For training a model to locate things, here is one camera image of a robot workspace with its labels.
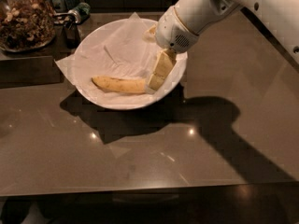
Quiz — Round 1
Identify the yellow banana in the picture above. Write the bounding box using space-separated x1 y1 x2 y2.
92 76 146 94

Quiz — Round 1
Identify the dark tray block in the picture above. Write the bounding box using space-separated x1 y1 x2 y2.
0 56 64 88

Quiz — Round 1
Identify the small black object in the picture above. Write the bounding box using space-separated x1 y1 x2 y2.
63 21 80 49

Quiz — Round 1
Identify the white bowl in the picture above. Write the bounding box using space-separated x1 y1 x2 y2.
72 18 188 111

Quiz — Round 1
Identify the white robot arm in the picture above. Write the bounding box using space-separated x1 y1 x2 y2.
144 0 299 66

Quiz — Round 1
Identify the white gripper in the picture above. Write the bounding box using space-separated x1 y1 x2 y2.
142 0 238 91

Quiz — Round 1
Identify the glass jar of nuts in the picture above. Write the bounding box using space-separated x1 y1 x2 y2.
0 0 55 52

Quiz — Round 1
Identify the white paper liner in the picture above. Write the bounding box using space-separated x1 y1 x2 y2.
55 12 190 107

